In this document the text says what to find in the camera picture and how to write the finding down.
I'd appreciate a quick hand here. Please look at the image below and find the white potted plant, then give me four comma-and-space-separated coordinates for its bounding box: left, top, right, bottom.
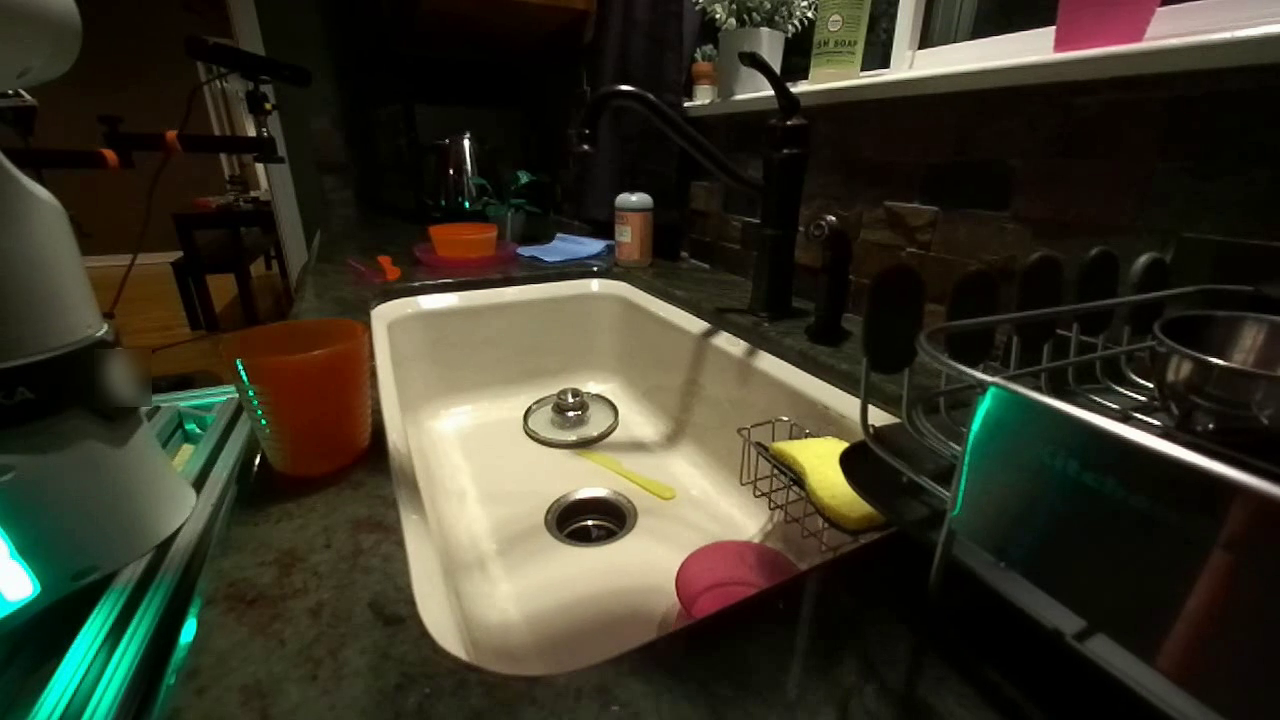
690, 0, 820, 102

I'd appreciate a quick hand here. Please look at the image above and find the orange bowl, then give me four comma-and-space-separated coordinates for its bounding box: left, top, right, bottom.
425, 219, 504, 262

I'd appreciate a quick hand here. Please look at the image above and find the metal sink drain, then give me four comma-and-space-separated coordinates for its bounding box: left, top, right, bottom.
540, 483, 638, 551

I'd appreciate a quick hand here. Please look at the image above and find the blue cloth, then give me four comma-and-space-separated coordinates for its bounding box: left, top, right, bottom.
512, 230, 617, 269

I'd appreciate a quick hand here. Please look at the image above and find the white window sill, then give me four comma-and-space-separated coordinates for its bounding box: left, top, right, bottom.
683, 0, 1280, 124

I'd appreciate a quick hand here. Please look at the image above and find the yellow plastic fork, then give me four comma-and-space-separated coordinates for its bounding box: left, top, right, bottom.
577, 448, 679, 508

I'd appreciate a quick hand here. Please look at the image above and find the glass pot lid metal knob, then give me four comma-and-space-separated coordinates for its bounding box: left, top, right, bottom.
520, 383, 624, 453

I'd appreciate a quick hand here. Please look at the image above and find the green card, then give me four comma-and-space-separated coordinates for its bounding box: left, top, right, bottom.
807, 0, 872, 85

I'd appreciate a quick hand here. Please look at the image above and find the metal pot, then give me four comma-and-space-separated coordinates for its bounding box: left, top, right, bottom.
1148, 302, 1280, 435

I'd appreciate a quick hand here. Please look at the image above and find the black kitchen faucet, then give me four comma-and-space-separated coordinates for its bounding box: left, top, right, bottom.
571, 49, 814, 323

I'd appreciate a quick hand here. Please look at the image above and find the pink plastic cup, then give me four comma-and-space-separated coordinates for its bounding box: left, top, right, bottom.
670, 536, 803, 627

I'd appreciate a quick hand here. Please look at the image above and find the wire sponge caddy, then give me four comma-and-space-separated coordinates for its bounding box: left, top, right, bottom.
734, 413, 885, 564

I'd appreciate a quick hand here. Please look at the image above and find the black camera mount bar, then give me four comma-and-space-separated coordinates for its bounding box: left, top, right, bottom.
0, 112, 290, 177

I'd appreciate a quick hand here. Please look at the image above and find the white sink basin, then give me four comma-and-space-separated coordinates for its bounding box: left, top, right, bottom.
368, 270, 885, 679

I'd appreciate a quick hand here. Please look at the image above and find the black sink sprayer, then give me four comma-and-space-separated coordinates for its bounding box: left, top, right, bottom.
803, 210, 857, 353

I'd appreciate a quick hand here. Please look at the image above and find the dark wooden stool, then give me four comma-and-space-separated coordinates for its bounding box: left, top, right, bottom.
170, 197, 296, 335

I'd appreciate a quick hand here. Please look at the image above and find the orange plastic cup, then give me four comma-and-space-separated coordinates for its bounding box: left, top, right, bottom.
214, 317, 379, 481

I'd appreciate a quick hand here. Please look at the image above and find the grey dish rack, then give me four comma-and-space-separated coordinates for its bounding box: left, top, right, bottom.
850, 243, 1280, 720

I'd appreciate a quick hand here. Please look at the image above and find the yellow sponge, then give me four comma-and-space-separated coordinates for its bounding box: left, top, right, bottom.
765, 430, 891, 536

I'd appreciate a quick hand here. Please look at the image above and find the orange jar white lid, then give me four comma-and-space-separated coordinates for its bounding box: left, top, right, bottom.
613, 188, 661, 270

